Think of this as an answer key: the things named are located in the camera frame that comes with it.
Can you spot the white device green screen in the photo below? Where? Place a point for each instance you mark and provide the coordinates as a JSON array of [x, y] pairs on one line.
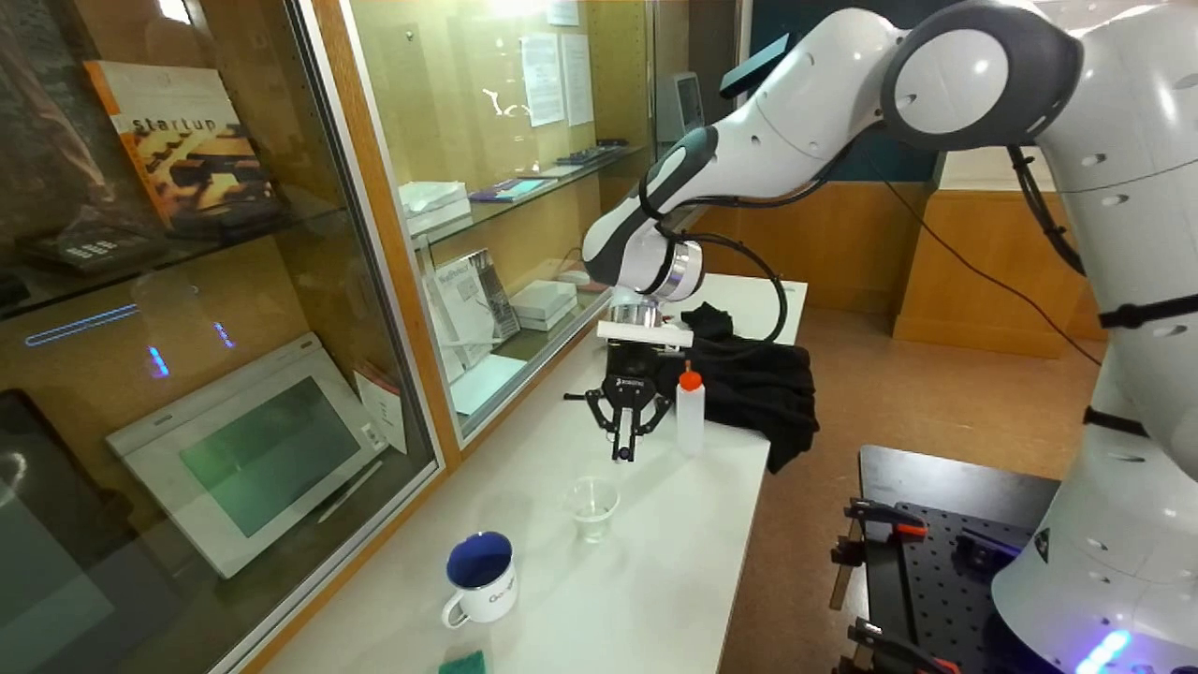
[[249, 454]]

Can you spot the white standing booklet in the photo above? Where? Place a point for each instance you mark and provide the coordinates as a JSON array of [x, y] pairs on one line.
[[469, 304]]

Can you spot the orange black bar clamp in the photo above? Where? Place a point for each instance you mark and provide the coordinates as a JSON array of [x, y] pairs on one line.
[[873, 518], [894, 648]]

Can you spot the black cloth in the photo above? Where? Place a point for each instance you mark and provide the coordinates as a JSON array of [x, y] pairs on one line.
[[763, 387]]

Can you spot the orange patterned book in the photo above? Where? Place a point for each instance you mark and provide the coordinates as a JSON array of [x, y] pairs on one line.
[[174, 137]]

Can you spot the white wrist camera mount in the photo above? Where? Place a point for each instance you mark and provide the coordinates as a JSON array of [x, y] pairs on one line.
[[640, 331]]

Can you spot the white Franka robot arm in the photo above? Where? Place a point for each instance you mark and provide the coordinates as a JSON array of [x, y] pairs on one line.
[[1123, 188]]

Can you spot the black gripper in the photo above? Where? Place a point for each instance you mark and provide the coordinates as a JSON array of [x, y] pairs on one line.
[[640, 377]]

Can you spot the white bottle orange cap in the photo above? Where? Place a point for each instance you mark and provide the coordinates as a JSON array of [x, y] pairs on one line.
[[690, 418]]

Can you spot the teal flat book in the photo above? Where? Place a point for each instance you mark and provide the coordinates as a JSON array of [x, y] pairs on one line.
[[509, 188]]

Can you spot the black stereo camera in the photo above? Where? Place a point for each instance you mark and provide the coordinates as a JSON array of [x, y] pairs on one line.
[[750, 70]]

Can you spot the white mug blue inside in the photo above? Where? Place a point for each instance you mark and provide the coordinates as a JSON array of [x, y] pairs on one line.
[[486, 594]]

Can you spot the black perforated breadboard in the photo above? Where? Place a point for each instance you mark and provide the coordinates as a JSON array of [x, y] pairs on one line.
[[942, 584]]

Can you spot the wooden display cabinet frame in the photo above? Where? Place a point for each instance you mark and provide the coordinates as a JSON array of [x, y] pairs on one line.
[[376, 247]]

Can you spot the green sponge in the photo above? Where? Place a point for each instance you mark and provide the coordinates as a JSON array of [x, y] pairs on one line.
[[463, 663]]

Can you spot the white box on shelf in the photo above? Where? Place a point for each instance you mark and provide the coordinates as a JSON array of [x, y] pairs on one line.
[[437, 206]]

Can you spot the small white card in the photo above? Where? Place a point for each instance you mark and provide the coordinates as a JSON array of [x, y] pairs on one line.
[[381, 405]]

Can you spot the clear plastic cup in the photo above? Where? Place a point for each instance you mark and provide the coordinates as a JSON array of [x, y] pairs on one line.
[[597, 508]]

